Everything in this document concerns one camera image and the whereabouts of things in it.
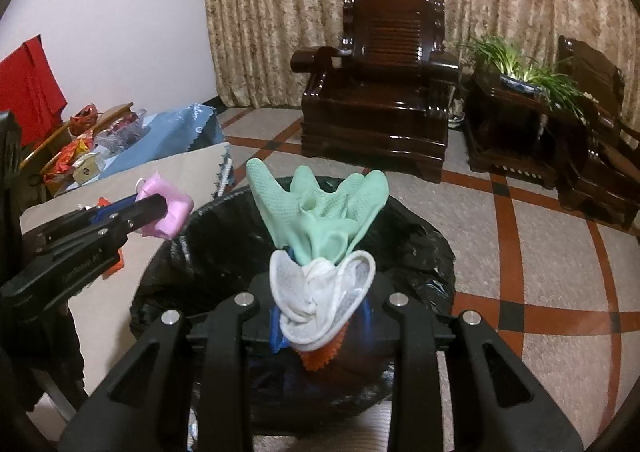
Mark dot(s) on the red cloth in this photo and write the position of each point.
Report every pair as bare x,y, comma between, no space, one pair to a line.
30,87

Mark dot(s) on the beige tissue box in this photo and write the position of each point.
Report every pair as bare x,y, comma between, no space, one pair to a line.
86,172

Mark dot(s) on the orange scalloped cloth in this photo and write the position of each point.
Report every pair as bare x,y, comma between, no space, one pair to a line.
322,357

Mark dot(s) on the beige patterned curtain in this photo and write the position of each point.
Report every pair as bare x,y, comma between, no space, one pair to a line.
280,7

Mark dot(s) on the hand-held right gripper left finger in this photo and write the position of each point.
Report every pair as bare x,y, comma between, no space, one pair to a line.
276,339

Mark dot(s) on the blue tablecloth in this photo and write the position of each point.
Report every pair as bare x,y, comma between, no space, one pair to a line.
170,132

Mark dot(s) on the green rubber glove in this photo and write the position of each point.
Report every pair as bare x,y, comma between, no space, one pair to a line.
320,222

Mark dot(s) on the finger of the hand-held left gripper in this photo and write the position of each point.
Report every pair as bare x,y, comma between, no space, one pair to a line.
107,215
145,214

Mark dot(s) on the pink tissue packet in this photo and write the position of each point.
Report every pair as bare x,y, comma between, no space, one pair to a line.
175,209

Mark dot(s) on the bin with black bag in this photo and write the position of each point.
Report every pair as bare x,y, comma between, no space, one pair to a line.
415,252

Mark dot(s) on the dark wooden armchair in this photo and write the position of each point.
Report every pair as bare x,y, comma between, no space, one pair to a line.
380,97
595,172

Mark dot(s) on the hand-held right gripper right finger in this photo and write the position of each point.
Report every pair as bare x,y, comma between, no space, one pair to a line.
368,317

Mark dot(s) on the red snack packets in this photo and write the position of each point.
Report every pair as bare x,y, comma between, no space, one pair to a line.
70,154

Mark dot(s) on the potted green plant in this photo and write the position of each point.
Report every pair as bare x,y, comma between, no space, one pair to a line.
520,79

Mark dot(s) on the clear plastic bag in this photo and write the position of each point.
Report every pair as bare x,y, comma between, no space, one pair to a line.
122,132

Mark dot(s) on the dark wooden side table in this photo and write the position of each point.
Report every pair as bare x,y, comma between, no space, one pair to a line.
505,132

